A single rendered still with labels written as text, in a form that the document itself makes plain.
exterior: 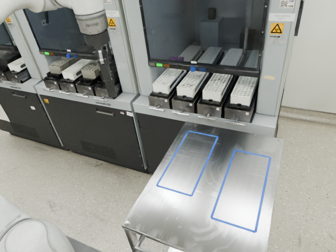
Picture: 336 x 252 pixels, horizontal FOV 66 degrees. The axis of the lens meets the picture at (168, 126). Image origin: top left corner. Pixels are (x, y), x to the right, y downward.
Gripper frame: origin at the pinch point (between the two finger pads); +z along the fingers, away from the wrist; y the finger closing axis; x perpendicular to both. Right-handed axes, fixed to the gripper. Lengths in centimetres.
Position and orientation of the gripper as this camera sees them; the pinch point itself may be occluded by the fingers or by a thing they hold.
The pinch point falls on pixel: (110, 87)
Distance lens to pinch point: 96.7
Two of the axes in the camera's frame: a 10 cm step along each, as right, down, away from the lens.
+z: 1.0, 7.8, 6.2
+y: 2.1, 5.9, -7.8
